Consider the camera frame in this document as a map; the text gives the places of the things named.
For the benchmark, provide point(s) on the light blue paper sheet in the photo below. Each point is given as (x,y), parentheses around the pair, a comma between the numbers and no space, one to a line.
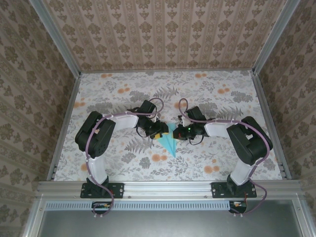
(170,145)

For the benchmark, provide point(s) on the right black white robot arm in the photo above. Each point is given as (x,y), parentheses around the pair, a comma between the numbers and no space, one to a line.
(249,140)

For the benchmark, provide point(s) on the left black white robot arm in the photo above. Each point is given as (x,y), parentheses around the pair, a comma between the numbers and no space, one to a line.
(96,135)

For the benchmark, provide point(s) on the grey metal sheet panel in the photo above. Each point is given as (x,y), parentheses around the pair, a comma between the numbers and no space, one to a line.
(168,224)

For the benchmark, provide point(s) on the floral patterned table mat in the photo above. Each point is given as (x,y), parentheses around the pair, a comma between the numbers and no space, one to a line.
(172,170)

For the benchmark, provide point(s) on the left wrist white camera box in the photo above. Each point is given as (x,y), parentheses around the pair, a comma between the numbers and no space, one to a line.
(156,119)

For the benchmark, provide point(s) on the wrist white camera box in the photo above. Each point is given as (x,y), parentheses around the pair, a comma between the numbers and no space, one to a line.
(156,119)
(182,121)

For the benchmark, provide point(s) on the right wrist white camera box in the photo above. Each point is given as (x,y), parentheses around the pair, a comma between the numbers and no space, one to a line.
(182,121)

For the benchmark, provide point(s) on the wide aluminium base rail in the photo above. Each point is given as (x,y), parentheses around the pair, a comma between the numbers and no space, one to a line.
(168,188)

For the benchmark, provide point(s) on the thin aluminium back rail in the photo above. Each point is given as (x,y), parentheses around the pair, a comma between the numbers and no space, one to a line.
(172,71)

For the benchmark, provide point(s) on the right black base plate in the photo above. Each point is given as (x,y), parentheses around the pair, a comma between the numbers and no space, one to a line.
(217,190)

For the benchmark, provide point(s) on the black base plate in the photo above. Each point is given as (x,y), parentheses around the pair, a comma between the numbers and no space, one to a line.
(217,190)
(118,190)

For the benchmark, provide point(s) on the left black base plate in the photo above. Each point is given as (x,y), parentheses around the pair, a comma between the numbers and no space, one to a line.
(118,190)

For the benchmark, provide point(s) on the right aluminium side rail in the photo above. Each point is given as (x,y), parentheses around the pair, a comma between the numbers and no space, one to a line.
(263,98)

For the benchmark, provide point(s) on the aluminium side rail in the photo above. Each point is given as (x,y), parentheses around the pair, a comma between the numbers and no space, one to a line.
(67,118)
(263,98)

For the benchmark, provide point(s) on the left aluminium side rail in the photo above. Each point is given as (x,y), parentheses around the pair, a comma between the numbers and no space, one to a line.
(67,118)

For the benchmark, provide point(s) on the right aluminium corner post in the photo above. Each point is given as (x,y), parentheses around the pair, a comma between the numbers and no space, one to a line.
(274,37)

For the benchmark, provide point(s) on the aluminium corner post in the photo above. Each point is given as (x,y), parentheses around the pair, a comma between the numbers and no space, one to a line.
(274,37)
(55,39)

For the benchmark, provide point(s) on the left aluminium corner post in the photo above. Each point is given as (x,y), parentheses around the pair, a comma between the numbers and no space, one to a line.
(55,39)

